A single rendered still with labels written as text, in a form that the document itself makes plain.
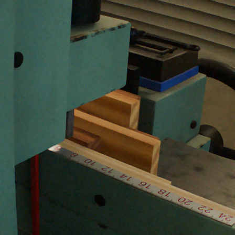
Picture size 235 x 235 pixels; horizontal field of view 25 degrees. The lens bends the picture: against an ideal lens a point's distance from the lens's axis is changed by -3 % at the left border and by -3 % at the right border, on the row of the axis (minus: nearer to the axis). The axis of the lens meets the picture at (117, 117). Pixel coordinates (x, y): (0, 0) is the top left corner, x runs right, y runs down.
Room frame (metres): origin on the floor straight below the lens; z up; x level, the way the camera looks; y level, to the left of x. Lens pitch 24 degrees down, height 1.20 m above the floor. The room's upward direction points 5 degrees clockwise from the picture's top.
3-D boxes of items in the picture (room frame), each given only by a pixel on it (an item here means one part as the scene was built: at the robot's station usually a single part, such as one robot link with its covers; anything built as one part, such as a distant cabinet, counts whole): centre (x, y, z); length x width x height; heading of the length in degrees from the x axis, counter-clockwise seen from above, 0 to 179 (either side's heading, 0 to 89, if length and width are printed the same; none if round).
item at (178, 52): (0.69, -0.02, 0.99); 0.13 x 0.11 x 0.06; 56
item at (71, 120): (0.51, 0.05, 0.97); 0.01 x 0.01 x 0.05; 56
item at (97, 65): (0.49, 0.06, 1.03); 0.14 x 0.07 x 0.09; 146
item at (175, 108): (0.69, -0.02, 0.92); 0.15 x 0.13 x 0.09; 56
